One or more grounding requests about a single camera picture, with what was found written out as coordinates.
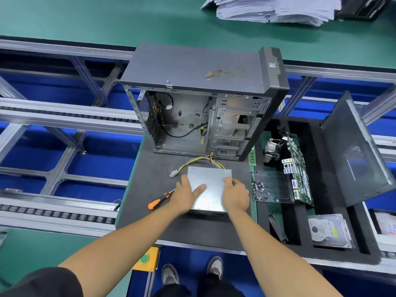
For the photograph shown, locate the person's right hand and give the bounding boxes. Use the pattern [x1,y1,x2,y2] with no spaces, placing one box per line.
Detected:
[222,176,251,215]

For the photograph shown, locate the green motherboard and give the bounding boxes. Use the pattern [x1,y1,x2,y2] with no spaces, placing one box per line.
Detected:
[249,132,315,206]

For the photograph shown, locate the black foam tray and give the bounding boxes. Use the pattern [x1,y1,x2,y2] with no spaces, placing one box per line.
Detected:
[250,115,383,265]

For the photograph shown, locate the aluminium conveyor frame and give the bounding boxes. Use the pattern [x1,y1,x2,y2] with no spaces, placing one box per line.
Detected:
[0,37,396,276]

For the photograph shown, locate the processor cooler with fan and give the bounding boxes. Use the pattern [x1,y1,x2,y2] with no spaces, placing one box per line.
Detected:
[263,138,285,163]

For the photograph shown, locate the silver optical drive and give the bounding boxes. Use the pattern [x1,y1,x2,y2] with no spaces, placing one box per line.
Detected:
[187,166,233,214]

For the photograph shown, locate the silver power supply unit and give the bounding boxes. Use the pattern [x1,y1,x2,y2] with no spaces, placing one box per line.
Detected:
[189,209,226,216]

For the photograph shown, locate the person's right forearm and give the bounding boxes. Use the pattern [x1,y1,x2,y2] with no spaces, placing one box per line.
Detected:
[226,207,344,297]

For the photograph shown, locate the grey computer tower case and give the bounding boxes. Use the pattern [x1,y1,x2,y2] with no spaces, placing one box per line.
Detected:
[119,44,290,162]

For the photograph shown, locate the dark grey case side panel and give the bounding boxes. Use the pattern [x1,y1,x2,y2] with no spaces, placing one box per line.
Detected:
[321,91,396,208]

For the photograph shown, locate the person's right shoe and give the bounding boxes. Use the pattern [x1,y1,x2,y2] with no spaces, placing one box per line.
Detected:
[206,255,225,281]

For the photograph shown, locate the person's left forearm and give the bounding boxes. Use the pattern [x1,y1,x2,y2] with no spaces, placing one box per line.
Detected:
[59,206,183,297]

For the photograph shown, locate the stack of white papers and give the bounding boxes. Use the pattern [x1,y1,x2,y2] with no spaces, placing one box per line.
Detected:
[201,0,343,27]

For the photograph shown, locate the yellow box with green button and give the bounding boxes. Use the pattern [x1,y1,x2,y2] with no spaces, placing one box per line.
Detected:
[132,246,160,273]

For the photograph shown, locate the black cardboard box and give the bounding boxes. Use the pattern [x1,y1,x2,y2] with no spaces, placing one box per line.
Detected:
[337,0,396,22]

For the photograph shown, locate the person's left shoe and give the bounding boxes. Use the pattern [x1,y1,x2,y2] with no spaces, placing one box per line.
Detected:
[161,264,180,286]

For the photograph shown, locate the orange-handled screwdriver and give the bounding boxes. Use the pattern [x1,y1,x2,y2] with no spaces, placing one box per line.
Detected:
[147,189,177,211]

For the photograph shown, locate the hard disk drive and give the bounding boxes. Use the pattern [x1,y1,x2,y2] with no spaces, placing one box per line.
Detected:
[374,210,396,237]

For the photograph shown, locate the silver hard drive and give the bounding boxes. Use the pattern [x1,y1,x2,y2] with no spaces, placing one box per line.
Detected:
[307,213,355,249]

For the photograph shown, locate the clear plastic tray with screws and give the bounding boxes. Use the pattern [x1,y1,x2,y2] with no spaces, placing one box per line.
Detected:
[252,170,292,203]

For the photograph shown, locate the person's left hand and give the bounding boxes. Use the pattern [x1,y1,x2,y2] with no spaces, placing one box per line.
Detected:
[167,174,208,217]

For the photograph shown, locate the dark grey foam mat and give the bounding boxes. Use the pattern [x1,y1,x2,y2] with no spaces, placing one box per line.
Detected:
[115,136,257,251]

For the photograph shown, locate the person's shoe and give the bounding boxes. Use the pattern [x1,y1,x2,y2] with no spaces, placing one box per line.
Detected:
[206,255,225,281]
[161,264,180,286]

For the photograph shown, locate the person's black shirt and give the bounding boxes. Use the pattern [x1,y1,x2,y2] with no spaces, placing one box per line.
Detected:
[0,267,84,297]

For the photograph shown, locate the person's black trousers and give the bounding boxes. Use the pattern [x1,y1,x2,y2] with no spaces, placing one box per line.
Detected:
[151,272,245,297]

